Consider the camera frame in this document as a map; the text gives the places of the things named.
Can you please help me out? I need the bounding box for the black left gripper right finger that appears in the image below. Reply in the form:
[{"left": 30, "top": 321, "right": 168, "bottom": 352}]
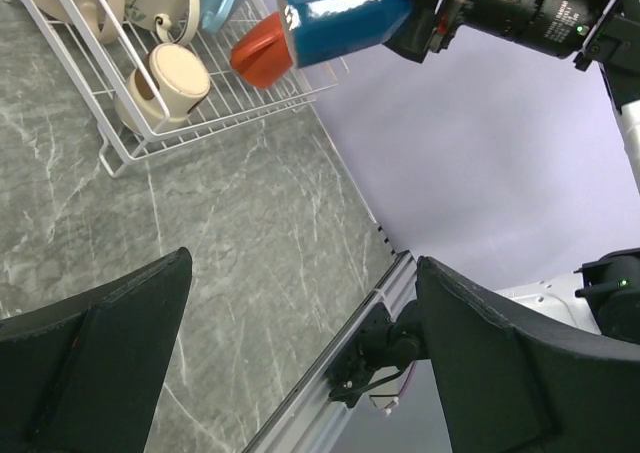
[{"left": 416, "top": 257, "right": 639, "bottom": 452}]

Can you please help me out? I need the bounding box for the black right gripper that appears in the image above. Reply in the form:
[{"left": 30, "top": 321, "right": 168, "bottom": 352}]
[{"left": 384, "top": 0, "right": 608, "bottom": 63}]

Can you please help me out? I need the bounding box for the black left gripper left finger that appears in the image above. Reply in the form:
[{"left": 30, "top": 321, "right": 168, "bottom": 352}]
[{"left": 1, "top": 247, "right": 192, "bottom": 452}]

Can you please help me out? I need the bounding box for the dark blue mug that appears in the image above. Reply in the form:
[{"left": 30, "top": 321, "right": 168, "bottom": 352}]
[{"left": 276, "top": 0, "right": 412, "bottom": 69}]

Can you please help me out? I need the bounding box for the orange mug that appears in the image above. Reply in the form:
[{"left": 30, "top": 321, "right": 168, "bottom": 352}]
[{"left": 230, "top": 12, "right": 293, "bottom": 89}]

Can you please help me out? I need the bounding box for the cream steel-lined tumbler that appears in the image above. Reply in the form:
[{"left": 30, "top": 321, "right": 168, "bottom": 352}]
[{"left": 125, "top": 43, "right": 212, "bottom": 133}]

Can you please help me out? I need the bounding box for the cream mug green interior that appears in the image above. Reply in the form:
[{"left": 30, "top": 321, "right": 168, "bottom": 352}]
[{"left": 125, "top": 0, "right": 201, "bottom": 46}]

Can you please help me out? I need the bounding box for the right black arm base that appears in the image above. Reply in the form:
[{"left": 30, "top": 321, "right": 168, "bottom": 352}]
[{"left": 327, "top": 300, "right": 430, "bottom": 408}]

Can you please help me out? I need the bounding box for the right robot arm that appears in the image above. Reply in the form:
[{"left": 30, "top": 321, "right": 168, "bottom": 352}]
[{"left": 385, "top": 0, "right": 639, "bottom": 219}]

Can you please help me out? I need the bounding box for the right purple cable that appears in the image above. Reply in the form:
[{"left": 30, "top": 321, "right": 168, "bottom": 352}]
[{"left": 394, "top": 360, "right": 419, "bottom": 399}]

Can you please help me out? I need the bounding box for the aluminium table rail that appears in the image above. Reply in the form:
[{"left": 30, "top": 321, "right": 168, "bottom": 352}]
[{"left": 244, "top": 223, "right": 416, "bottom": 452}]

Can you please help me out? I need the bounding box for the white wire dish rack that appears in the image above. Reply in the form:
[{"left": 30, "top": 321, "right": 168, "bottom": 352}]
[{"left": 19, "top": 0, "right": 346, "bottom": 177}]

